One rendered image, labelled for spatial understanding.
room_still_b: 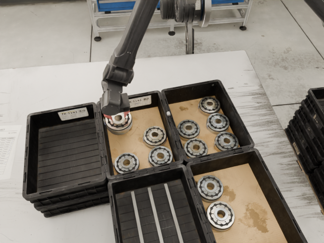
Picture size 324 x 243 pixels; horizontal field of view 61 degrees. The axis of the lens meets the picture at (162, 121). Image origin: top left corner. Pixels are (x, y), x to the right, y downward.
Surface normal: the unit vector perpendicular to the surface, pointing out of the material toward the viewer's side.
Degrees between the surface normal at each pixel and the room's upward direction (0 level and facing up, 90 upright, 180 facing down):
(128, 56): 82
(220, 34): 0
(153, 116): 0
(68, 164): 0
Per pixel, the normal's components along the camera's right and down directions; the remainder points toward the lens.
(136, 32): 0.18, 0.69
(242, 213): 0.00, -0.60
